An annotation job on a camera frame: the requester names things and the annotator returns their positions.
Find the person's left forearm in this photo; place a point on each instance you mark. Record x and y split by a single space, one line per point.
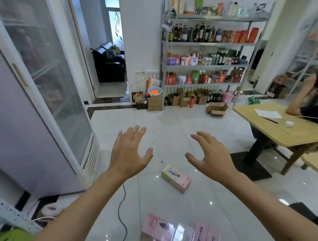
82 211

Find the person's left hand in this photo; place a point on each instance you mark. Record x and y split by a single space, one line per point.
129 159

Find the white paper stack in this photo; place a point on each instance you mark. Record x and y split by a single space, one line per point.
268 114

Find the row of drink cans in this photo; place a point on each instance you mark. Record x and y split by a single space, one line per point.
210 60

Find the row of orange snack packets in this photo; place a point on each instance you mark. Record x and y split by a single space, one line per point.
241 36

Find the pink green bottle box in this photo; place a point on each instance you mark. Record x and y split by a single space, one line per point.
176 178

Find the tall brown carton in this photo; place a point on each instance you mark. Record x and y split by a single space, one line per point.
154 104

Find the black leather sofa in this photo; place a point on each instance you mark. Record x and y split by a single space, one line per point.
109 64

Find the row of dark wine bottles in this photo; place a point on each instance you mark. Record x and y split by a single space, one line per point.
215 96

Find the black pen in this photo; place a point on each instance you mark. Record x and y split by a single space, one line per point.
270 120

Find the dark printed carton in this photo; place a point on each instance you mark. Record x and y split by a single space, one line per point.
275 88

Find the green plastic bag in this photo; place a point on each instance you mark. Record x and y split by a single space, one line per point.
253 100

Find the brown fur-lined boot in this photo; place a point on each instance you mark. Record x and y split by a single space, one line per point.
51 209

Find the purple round tub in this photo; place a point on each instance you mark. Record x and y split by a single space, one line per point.
173 60

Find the blue basin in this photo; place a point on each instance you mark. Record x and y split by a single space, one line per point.
150 90

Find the pink peach juice carton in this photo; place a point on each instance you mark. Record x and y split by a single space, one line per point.
206 231

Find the white radiator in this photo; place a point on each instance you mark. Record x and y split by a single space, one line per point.
149 75

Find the red fire extinguisher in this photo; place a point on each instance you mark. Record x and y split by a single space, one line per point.
191 103

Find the steel goods rack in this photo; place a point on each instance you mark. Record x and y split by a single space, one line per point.
303 59
211 44

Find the yellow wooden bench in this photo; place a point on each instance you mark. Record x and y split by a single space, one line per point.
310 160

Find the bright green packet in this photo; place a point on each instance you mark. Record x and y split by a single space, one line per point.
15 235

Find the white display fridge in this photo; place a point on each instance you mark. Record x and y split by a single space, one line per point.
24 136

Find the row of assorted packets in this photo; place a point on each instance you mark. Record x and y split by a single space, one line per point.
218 10

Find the row of mixed goods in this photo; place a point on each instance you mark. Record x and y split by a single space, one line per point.
211 77

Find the row of dark sauce bottles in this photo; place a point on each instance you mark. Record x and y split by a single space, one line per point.
196 33

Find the small white charger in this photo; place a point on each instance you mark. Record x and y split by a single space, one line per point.
289 123

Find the person's right hand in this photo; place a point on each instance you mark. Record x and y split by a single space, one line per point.
216 161

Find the yellow wooden table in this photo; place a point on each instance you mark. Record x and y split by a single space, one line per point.
273 129

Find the row of green glass bottles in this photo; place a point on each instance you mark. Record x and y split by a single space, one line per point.
223 55

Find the open cardboard carton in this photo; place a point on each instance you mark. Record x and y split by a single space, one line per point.
216 109

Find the pink basket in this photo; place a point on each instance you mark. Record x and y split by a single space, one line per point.
227 97

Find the small dark crate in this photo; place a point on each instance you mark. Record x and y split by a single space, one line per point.
141 105

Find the grey clip lamp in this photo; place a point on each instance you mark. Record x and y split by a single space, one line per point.
167 24

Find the pink labelled box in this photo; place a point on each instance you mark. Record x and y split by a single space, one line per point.
161 228

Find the cluster of brown cartons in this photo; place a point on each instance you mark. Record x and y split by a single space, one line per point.
183 100

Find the cluster of white red bottles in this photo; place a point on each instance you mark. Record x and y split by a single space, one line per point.
192 59

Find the person's right forearm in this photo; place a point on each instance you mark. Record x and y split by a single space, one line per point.
268 213

